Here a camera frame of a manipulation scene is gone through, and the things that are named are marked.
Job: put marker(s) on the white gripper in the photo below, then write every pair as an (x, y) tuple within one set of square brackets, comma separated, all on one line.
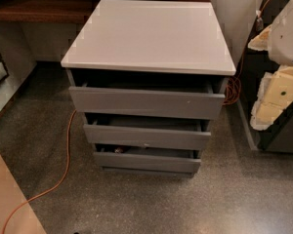
[(287, 38)]

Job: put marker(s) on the grey bottom drawer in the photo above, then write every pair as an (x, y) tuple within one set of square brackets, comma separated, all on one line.
[(149, 159)]

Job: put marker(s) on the grey drawer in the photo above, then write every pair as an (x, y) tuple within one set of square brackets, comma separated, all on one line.
[(147, 132), (149, 159), (205, 106)]

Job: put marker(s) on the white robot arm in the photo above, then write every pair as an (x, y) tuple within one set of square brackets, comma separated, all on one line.
[(275, 92)]

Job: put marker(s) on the grey top drawer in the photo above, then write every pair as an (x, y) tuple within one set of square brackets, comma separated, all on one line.
[(205, 106)]

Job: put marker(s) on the grey drawer cabinet white top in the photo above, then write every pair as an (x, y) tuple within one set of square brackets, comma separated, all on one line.
[(150, 45)]

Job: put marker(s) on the grey middle drawer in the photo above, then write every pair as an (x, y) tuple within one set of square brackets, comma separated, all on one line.
[(147, 132)]

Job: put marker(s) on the dark grey side cabinet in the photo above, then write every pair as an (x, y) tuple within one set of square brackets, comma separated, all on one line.
[(279, 136)]

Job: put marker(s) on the copper red can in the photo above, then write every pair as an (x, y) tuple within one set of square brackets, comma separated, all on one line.
[(118, 150)]

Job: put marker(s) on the dark wooden shelf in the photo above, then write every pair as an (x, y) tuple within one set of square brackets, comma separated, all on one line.
[(53, 11)]

